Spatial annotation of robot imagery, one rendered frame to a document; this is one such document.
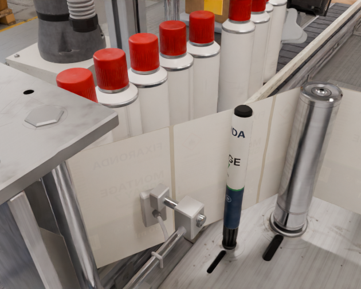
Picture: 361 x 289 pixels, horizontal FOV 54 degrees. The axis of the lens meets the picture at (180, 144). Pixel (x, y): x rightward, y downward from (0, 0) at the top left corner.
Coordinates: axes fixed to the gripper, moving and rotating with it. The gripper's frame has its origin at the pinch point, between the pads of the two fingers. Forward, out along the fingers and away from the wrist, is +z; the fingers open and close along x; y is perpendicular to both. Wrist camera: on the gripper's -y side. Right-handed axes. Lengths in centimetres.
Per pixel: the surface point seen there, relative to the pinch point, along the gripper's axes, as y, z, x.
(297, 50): 0.4, -2.6, 15.5
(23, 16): -343, 7, 175
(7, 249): 13, 19, -64
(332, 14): -0.9, -18.2, 42.5
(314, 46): 5.1, -3.7, 11.3
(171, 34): 1.2, 5.5, -38.5
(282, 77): 5.1, 5.4, -4.2
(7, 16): -329, 11, 149
